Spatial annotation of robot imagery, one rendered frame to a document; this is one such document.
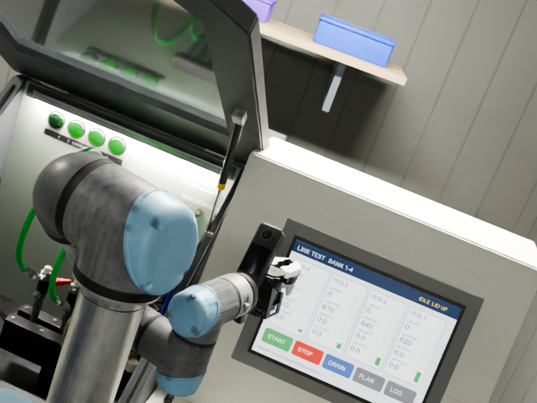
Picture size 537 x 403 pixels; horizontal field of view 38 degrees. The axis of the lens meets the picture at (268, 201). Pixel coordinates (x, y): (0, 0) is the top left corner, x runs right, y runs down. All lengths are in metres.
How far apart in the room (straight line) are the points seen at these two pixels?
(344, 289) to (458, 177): 2.20
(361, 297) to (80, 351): 0.89
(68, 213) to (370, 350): 0.99
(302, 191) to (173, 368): 0.63
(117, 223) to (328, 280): 0.92
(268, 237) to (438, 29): 2.52
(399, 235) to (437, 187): 2.15
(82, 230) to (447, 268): 1.01
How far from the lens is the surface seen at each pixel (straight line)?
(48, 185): 1.00
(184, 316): 1.23
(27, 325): 1.98
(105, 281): 0.95
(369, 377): 1.81
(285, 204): 1.77
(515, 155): 3.93
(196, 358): 1.28
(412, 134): 3.83
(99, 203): 0.95
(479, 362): 1.82
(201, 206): 2.04
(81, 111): 2.09
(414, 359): 1.80
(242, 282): 1.31
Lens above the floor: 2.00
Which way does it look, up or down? 18 degrees down
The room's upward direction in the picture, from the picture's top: 20 degrees clockwise
